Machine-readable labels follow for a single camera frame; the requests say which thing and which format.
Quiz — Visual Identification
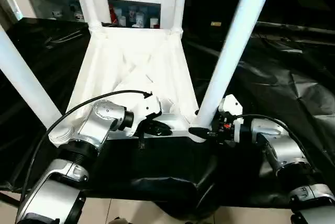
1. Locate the white plastic table top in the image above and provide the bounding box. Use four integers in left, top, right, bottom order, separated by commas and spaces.
48, 25, 211, 147

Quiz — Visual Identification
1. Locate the black plastic mat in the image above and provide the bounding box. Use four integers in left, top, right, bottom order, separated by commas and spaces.
0, 16, 335, 218

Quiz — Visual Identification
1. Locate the black metal rod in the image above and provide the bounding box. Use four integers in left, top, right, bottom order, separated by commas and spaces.
255, 22, 335, 37

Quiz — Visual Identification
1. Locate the black tripod leg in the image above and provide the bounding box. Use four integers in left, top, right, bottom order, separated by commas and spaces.
0, 193, 17, 207

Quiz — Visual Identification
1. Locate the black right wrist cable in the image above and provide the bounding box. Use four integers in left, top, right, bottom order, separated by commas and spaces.
230, 113, 310, 163

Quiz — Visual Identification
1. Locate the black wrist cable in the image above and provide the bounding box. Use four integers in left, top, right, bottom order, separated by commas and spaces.
18, 90, 153, 205
230, 113, 310, 163

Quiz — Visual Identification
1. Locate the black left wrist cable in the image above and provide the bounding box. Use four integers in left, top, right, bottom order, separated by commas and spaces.
18, 90, 153, 205

